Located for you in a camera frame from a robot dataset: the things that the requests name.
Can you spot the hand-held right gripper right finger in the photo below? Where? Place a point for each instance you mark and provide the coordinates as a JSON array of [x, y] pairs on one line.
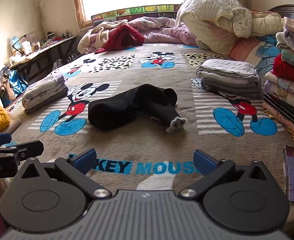
[[204, 160]]

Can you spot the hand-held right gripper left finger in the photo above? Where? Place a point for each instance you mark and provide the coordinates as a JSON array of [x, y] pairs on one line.
[[85, 160]]

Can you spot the black pants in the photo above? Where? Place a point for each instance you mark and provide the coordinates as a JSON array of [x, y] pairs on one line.
[[127, 105]]

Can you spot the stack of folded clothes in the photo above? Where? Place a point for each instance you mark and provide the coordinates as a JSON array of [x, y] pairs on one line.
[[289, 87]]

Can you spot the beige pink cushion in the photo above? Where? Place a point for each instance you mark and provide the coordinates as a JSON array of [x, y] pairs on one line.
[[12, 121]]

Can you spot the folded grey blanket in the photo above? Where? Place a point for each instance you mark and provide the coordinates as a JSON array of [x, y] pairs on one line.
[[33, 110]]

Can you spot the cartoon printed blanket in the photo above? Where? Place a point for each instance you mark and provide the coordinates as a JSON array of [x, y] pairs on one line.
[[142, 142]]

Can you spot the brown cloth pile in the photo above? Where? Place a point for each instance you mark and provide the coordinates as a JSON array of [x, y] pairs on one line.
[[2, 80]]

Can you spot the blue bag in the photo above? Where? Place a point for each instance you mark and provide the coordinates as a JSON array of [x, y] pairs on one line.
[[17, 82]]

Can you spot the folded floral blanket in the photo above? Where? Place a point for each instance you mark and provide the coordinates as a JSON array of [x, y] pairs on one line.
[[42, 90]]

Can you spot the folded grey garment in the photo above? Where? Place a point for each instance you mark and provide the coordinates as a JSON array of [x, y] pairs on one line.
[[231, 87]]

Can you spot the folded white quilted garment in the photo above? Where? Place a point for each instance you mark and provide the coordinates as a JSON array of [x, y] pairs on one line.
[[226, 67]]

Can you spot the dark desk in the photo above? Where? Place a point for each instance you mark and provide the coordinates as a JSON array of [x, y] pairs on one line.
[[44, 52]]

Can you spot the clutter of desk items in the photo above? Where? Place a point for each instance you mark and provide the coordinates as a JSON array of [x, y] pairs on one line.
[[29, 46]]

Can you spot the black white patterned cloth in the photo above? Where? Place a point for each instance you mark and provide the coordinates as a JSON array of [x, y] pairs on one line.
[[73, 58]]

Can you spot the salmon pink pillow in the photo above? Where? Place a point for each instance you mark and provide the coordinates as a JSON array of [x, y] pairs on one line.
[[244, 50]]

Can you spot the cream fleece blanket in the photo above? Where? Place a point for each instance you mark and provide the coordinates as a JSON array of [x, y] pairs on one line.
[[92, 38]]

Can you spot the blue printed cloth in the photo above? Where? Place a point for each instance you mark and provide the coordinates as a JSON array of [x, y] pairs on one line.
[[269, 55]]

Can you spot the red garment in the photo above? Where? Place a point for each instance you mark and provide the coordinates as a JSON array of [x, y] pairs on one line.
[[119, 38]]

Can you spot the pink quilt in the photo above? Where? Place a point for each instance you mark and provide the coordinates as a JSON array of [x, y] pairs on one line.
[[161, 31]]

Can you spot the cream padded jacket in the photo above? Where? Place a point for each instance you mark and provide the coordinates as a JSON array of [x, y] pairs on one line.
[[211, 17]]

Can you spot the colourful alphabet play mat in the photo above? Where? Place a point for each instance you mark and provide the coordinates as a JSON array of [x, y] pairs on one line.
[[137, 12]]

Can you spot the dark wooden headboard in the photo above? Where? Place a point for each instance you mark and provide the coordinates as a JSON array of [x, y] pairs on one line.
[[291, 11]]

